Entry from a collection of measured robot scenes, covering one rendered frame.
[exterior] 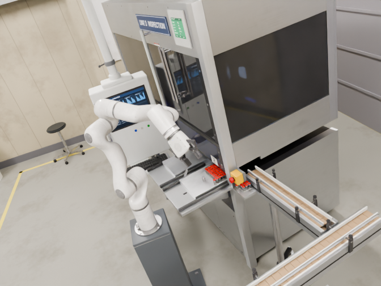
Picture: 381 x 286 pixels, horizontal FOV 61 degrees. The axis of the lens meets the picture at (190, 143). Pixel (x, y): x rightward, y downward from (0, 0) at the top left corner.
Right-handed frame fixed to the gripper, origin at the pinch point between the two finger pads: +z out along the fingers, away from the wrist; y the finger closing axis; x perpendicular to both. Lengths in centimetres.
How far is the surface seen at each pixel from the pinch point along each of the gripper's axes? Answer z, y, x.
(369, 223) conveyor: 82, 23, 47
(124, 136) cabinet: -54, -120, 64
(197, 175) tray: 11, -72, 60
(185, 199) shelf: 18, -69, 35
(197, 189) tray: 18, -66, 46
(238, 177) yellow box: 27, -31, 51
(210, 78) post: -30, 3, 47
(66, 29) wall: -271, -253, 198
